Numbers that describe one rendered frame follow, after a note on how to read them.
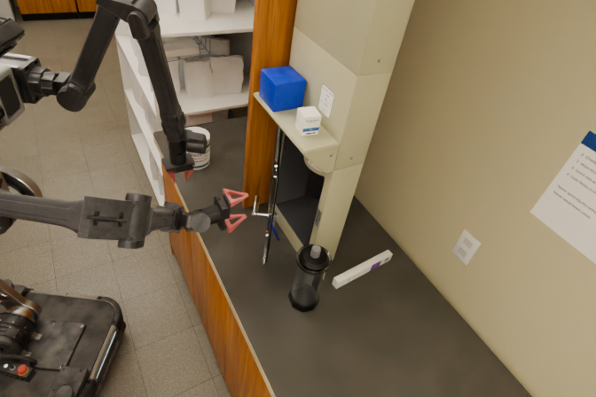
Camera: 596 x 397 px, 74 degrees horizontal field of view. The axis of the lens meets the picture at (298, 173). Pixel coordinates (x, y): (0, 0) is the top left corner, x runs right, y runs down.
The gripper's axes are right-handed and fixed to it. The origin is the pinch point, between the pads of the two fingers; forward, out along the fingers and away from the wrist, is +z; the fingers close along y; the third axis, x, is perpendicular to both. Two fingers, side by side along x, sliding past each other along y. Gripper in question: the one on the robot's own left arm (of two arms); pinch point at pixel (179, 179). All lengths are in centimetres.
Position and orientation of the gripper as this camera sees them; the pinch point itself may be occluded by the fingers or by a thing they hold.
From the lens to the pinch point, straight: 154.2
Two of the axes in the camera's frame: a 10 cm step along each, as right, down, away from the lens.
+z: -1.3, 7.6, 6.4
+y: 8.7, -2.3, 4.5
